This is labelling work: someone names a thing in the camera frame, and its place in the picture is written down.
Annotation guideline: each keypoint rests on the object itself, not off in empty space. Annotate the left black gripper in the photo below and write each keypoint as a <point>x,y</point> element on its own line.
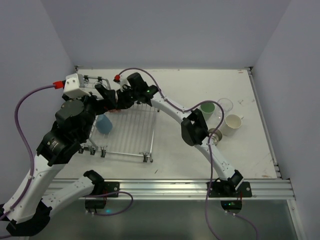
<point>99,100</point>

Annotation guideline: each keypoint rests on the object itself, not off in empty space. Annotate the pink ceramic mug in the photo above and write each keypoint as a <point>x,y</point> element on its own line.
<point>114,110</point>

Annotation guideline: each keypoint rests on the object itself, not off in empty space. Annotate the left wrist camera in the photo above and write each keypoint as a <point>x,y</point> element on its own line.
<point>75,86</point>

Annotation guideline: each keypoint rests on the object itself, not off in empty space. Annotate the beige brown cup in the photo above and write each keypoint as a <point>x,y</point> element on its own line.
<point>216,135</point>

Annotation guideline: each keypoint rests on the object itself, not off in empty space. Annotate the clear glass cup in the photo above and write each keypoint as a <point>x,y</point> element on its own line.
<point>226,104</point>

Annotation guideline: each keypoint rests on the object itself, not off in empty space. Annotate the black control box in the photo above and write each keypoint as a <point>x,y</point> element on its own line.
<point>94,204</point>
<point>232,206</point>

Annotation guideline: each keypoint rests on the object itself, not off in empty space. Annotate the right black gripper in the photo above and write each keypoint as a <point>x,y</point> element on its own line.
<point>128,93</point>

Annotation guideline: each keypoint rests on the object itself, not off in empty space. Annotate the silver wire dish rack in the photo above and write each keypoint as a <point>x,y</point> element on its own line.
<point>133,129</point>

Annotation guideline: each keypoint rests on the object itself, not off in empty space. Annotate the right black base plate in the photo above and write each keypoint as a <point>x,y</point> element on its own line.
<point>219,189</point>

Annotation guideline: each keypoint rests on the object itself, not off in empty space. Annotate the blue cup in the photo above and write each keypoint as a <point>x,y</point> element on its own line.
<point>103,124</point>

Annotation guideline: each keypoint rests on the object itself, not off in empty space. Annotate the aluminium mounting rail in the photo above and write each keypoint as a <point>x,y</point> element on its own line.
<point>196,189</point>

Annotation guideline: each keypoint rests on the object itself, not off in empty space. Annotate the left black control box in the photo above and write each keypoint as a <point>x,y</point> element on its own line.
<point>94,204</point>

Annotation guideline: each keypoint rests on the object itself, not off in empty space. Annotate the white ceramic mug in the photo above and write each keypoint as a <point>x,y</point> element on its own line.
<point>231,124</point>

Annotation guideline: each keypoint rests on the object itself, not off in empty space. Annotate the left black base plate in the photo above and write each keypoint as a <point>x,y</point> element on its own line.
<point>105,189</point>

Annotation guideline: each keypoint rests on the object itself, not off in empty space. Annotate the right black control box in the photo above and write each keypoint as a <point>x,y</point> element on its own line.
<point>232,206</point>

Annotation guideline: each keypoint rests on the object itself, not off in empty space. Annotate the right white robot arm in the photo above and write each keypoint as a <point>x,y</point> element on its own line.
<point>194,129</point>

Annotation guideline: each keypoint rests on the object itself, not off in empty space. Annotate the light green cup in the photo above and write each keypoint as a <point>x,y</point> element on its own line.
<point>207,110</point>

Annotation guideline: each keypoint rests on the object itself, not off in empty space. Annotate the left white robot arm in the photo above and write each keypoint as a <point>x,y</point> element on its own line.
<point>29,210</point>

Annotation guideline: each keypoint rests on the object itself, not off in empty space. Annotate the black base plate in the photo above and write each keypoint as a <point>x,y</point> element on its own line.
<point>219,189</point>
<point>105,189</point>

